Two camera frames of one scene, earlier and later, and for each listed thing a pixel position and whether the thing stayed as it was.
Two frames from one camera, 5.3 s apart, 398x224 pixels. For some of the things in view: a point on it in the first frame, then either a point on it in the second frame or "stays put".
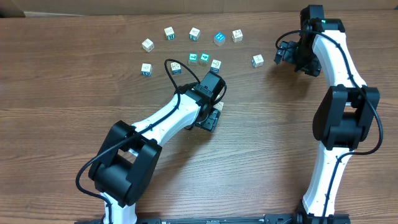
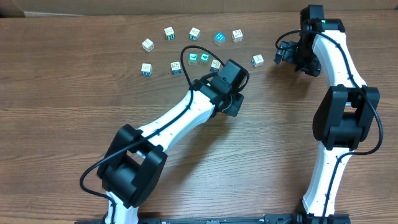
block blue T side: [257, 61] stays put
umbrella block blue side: [215, 65] stays put
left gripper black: [210, 121] → [234, 107]
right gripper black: [282, 54] stays put
